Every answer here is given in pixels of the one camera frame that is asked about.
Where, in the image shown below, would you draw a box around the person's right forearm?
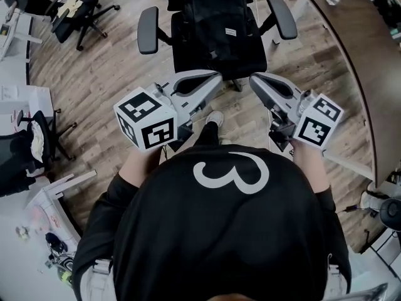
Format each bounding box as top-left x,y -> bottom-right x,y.
291,139 -> 331,194

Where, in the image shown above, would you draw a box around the person's left forearm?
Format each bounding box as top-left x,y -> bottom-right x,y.
120,149 -> 164,187

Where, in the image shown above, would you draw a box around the person's black shirt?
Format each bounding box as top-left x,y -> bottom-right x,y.
71,145 -> 352,301

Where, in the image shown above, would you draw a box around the pale yellow cloth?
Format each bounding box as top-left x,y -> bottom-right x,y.
58,0 -> 84,18

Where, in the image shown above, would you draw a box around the black tangled cables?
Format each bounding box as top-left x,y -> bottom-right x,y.
43,230 -> 76,287

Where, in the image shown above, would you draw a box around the black backpack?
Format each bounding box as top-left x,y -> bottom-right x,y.
183,0 -> 261,62

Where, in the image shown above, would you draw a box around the white box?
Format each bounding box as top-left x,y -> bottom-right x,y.
0,85 -> 55,128

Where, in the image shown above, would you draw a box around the white crumpled cloth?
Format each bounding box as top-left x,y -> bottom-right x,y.
29,120 -> 45,162

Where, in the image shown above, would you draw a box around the dark brown curved table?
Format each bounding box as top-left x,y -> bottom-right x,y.
299,0 -> 401,189

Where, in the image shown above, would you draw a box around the black office chair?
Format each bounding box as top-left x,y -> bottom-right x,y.
51,0 -> 122,52
0,108 -> 78,198

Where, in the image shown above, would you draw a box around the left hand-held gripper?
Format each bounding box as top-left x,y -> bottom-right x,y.
113,70 -> 224,152

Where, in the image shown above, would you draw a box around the person's leg black trousers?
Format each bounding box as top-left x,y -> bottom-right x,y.
192,120 -> 220,150

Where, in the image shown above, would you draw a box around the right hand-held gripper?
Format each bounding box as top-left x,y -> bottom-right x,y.
249,71 -> 345,152

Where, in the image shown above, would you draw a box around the black chair with padded armrests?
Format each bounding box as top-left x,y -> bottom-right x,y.
137,0 -> 298,92

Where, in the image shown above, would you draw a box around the person's white shoe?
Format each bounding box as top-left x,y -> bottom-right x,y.
205,110 -> 225,128

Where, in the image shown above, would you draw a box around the white desk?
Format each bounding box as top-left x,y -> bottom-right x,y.
0,0 -> 43,63
0,169 -> 98,301

